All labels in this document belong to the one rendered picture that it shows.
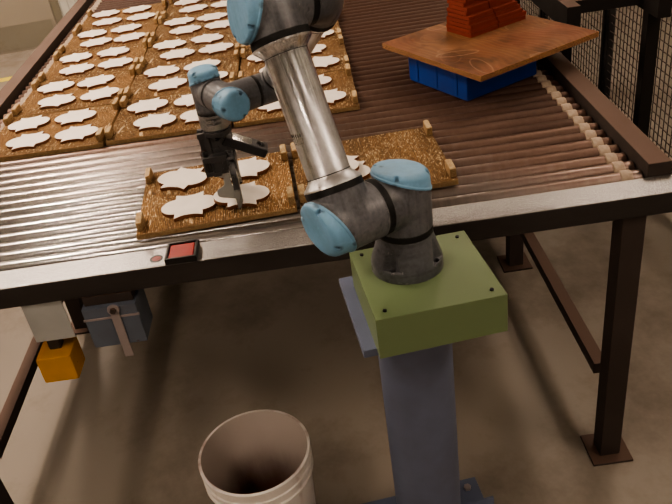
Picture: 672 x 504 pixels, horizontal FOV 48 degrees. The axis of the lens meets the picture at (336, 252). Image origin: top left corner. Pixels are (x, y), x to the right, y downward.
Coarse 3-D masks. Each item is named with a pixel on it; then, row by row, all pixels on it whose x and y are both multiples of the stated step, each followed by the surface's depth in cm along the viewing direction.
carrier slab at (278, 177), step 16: (272, 160) 215; (288, 160) 214; (272, 176) 207; (288, 176) 205; (144, 192) 208; (160, 192) 207; (176, 192) 206; (192, 192) 205; (208, 192) 203; (272, 192) 199; (144, 208) 200; (160, 208) 199; (224, 208) 195; (240, 208) 194; (256, 208) 193; (272, 208) 191; (288, 208) 191; (144, 224) 193; (160, 224) 192; (176, 224) 191; (192, 224) 190; (208, 224) 190; (224, 224) 190
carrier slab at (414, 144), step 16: (416, 128) 221; (352, 144) 217; (368, 144) 216; (384, 144) 215; (400, 144) 213; (416, 144) 212; (432, 144) 211; (368, 160) 207; (416, 160) 204; (432, 160) 203; (304, 176) 204; (432, 176) 195; (448, 176) 194
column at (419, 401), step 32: (352, 288) 169; (352, 320) 160; (416, 352) 161; (448, 352) 166; (384, 384) 172; (416, 384) 166; (448, 384) 170; (416, 416) 171; (448, 416) 175; (416, 448) 177; (448, 448) 180; (416, 480) 183; (448, 480) 185
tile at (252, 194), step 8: (232, 184) 201; (240, 184) 201; (248, 184) 201; (216, 192) 198; (248, 192) 197; (256, 192) 197; (264, 192) 197; (216, 200) 194; (224, 200) 194; (232, 200) 194; (248, 200) 194; (256, 200) 194; (264, 200) 195; (232, 208) 192
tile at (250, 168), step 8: (240, 160) 215; (248, 160) 215; (256, 160) 214; (264, 160) 213; (240, 168) 211; (248, 168) 210; (256, 168) 210; (264, 168) 209; (248, 176) 207; (256, 176) 206
